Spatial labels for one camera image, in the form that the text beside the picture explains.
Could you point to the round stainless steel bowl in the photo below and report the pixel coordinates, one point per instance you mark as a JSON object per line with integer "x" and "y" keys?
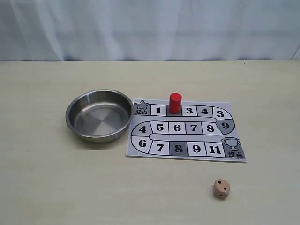
{"x": 100, "y": 116}

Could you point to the paper number game board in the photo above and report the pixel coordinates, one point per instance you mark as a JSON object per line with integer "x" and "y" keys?
{"x": 200, "y": 131}

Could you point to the red cylinder game piece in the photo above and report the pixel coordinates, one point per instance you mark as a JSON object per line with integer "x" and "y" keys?
{"x": 175, "y": 103}

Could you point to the wooden die with black pips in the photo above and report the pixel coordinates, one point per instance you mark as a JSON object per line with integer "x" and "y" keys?
{"x": 221, "y": 189}

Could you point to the white curtain backdrop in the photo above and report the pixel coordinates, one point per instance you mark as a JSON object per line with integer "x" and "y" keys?
{"x": 149, "y": 30}

